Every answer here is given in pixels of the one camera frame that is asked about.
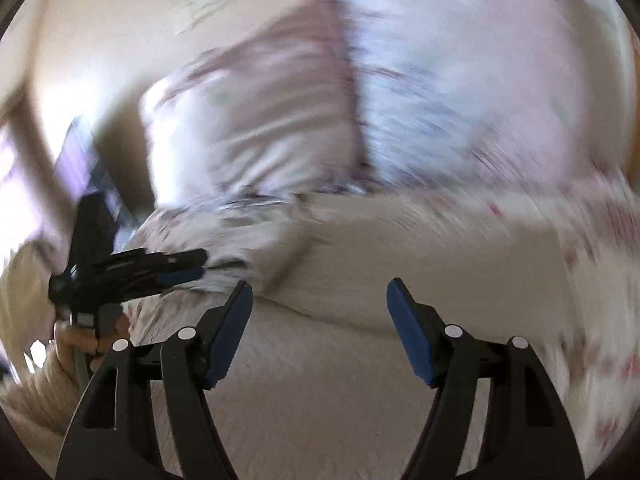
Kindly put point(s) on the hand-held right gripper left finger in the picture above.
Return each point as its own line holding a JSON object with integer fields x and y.
{"x": 230, "y": 330}

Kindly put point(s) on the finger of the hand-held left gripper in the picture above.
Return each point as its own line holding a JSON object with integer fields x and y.
{"x": 175, "y": 276}
{"x": 165, "y": 261}

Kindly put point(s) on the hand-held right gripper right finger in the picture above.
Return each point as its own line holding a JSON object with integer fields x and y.
{"x": 412, "y": 340}

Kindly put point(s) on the person's left forearm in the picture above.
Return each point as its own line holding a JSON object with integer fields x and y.
{"x": 40, "y": 392}

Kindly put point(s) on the person's left hand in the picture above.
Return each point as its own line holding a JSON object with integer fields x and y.
{"x": 72, "y": 342}

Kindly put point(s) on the dark flat panel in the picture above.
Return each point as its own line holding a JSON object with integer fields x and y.
{"x": 75, "y": 160}

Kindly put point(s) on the pink floral pillow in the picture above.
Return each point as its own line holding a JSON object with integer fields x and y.
{"x": 250, "y": 125}

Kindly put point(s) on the floral bed duvet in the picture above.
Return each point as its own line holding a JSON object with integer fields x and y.
{"x": 592, "y": 270}

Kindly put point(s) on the white lavender-print pillow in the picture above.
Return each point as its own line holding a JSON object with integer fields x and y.
{"x": 450, "y": 85}

